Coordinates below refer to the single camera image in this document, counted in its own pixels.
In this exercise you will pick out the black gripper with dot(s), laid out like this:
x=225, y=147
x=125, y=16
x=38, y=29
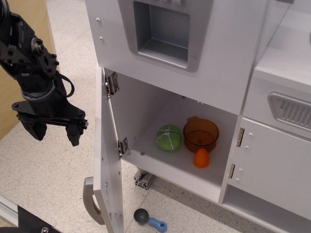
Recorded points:
x=52, y=107

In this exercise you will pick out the white low fridge door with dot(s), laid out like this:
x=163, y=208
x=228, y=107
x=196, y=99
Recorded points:
x=107, y=165

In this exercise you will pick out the white toy fridge cabinet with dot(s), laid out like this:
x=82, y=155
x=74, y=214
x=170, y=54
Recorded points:
x=153, y=94

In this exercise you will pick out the lower metal door hinge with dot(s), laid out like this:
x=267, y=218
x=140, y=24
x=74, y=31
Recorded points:
x=123, y=147

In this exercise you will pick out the metal door hinge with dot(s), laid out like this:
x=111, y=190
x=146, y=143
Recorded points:
x=111, y=84
x=123, y=147

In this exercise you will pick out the upper metal door hinge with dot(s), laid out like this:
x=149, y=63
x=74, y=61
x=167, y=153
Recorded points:
x=111, y=84

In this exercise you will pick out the aluminium extrusion foot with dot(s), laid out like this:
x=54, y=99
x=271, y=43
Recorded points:
x=144, y=180

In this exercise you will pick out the green toy cabbage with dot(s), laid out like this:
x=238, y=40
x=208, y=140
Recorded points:
x=169, y=137

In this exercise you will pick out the blue grey measuring spoon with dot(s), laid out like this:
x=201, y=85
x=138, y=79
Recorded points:
x=141, y=216

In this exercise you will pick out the wooden board panel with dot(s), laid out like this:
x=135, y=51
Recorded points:
x=26, y=48

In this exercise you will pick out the orange translucent toy pot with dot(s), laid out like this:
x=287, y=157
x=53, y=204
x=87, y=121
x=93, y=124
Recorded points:
x=200, y=133

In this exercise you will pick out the orange toy carrot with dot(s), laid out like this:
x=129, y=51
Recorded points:
x=201, y=158

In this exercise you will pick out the grey ice dispenser recess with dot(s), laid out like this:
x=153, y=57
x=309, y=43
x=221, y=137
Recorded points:
x=169, y=31

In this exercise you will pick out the lower right metal hinge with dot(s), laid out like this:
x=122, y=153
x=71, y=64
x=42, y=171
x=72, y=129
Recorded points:
x=231, y=171

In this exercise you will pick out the upper right metal hinge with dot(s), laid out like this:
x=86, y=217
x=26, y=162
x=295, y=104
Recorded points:
x=240, y=137

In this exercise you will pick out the white toy kitchen unit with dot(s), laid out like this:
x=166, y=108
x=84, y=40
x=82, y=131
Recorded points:
x=284, y=68

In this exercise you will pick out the white oven cabinet door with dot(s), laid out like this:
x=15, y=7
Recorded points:
x=274, y=166

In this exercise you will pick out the grey vent panel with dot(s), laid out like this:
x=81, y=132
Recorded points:
x=289, y=110

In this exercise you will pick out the grey door handle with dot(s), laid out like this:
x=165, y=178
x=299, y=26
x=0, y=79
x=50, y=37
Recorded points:
x=89, y=202

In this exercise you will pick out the aluminium frame rail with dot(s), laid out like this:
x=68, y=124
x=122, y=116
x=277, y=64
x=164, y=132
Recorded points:
x=8, y=211

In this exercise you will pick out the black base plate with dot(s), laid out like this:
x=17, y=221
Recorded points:
x=29, y=223

